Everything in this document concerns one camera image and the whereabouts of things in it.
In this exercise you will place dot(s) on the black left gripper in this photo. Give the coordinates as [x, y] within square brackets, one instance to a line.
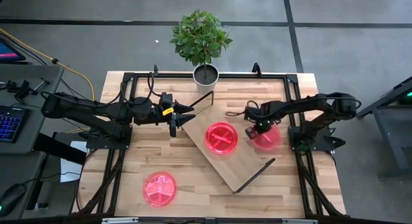
[162, 114]

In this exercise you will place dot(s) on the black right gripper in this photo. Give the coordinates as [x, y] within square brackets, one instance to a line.
[254, 131]

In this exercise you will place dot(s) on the translucent pink plastic plate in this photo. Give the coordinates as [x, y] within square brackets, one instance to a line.
[271, 142]
[159, 188]
[221, 137]

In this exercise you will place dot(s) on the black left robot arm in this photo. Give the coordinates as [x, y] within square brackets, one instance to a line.
[80, 108]

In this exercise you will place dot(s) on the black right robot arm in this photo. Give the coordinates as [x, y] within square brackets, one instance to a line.
[309, 103]

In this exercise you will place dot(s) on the white plant pot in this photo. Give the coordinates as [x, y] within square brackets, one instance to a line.
[206, 88]

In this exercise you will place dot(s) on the green leafy small tree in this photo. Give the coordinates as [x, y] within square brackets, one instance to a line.
[199, 37]

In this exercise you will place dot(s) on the white paper sheet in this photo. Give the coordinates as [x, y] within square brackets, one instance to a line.
[72, 166]

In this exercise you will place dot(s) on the grey metal stand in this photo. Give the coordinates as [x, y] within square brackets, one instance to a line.
[386, 121]

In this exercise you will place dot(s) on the grey side desk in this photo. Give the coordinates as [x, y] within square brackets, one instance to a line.
[29, 85]

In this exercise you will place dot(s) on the backlit black keyboard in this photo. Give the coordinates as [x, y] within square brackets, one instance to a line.
[11, 124]

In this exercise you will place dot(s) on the screen with pink stripe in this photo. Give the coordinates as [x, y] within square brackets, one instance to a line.
[8, 51]

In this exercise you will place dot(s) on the black computer mouse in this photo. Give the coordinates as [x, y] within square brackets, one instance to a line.
[11, 198]

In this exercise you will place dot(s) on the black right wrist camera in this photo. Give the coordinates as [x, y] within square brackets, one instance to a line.
[264, 123]

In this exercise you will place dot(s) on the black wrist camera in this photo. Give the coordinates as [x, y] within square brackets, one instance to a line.
[166, 98]
[264, 123]

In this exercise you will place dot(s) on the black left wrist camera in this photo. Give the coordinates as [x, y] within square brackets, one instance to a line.
[166, 98]

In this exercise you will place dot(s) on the black aluminium table frame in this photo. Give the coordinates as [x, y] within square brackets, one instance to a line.
[257, 76]

